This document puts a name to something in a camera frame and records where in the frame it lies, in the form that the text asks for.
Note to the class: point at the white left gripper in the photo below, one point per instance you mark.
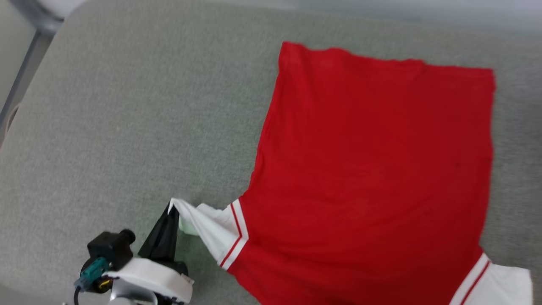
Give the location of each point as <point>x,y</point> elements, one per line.
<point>161,277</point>

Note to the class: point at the red and white jersey garment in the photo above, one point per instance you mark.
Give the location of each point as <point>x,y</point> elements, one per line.
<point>372,169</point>

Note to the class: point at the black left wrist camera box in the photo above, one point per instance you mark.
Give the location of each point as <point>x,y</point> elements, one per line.
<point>112,248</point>

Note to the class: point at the grey metal tube frame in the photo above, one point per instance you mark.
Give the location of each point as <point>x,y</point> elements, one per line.
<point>26,70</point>

